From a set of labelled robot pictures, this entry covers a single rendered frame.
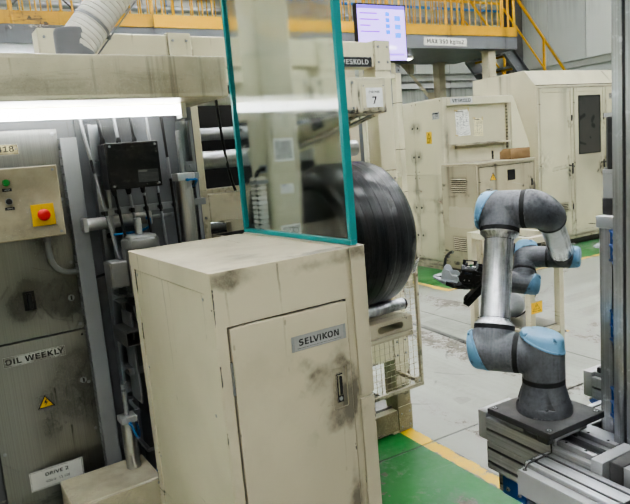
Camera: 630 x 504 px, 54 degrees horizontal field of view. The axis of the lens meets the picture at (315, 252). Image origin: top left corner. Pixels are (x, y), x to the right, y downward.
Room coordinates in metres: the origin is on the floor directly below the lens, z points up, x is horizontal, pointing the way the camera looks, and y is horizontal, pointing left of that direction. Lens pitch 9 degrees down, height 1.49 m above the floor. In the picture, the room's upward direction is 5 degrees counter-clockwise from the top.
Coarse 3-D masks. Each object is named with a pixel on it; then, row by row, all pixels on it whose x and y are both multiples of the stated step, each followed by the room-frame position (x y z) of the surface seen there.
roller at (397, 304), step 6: (390, 300) 2.24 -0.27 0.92; (396, 300) 2.24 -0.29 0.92; (402, 300) 2.25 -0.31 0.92; (372, 306) 2.18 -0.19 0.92; (378, 306) 2.19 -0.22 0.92; (384, 306) 2.20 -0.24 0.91; (390, 306) 2.21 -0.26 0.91; (396, 306) 2.23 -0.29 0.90; (402, 306) 2.24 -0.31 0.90; (372, 312) 2.16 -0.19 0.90; (378, 312) 2.18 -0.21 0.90; (384, 312) 2.20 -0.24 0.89; (390, 312) 2.22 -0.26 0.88
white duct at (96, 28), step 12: (84, 0) 2.09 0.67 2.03; (96, 0) 2.07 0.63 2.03; (108, 0) 2.08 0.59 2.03; (120, 0) 2.11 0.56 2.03; (132, 0) 2.17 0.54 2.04; (84, 12) 2.05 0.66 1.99; (96, 12) 2.06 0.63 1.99; (108, 12) 2.08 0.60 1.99; (120, 12) 2.12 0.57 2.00; (72, 24) 2.03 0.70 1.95; (84, 24) 2.04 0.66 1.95; (96, 24) 2.05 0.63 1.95; (108, 24) 2.09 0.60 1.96; (84, 36) 2.03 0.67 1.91; (96, 36) 2.06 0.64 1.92; (96, 48) 2.08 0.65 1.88
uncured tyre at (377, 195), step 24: (360, 168) 2.22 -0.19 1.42; (360, 192) 2.09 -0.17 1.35; (384, 192) 2.13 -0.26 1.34; (360, 216) 2.04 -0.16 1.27; (384, 216) 2.08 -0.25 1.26; (408, 216) 2.13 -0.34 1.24; (360, 240) 2.03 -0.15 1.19; (384, 240) 2.06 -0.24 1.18; (408, 240) 2.11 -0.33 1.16; (384, 264) 2.06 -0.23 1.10; (408, 264) 2.13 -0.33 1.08; (384, 288) 2.12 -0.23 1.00
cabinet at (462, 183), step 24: (456, 168) 6.73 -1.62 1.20; (480, 168) 6.50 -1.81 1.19; (504, 168) 6.67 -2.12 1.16; (528, 168) 6.85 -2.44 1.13; (456, 192) 6.75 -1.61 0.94; (480, 192) 6.49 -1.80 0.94; (456, 216) 6.77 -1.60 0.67; (456, 240) 6.78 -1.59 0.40; (480, 240) 6.49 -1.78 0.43; (456, 264) 6.80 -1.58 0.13
